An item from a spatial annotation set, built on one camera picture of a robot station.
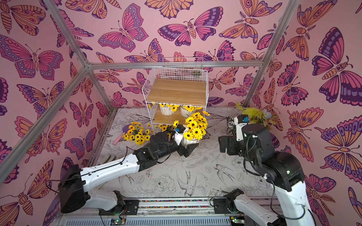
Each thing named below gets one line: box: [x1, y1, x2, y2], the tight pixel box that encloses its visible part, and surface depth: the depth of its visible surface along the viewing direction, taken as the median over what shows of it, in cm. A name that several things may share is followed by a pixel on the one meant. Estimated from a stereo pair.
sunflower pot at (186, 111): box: [180, 105, 203, 118], surface depth 73 cm
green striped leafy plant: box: [235, 102, 277, 128], surface depth 87 cm
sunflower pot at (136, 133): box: [122, 121, 152, 146], surface depth 89 cm
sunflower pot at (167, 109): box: [159, 103, 180, 116], surface depth 75 cm
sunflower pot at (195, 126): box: [173, 112, 208, 148], surface depth 62 cm
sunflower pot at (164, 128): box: [158, 124, 172, 132], surface depth 92 cm
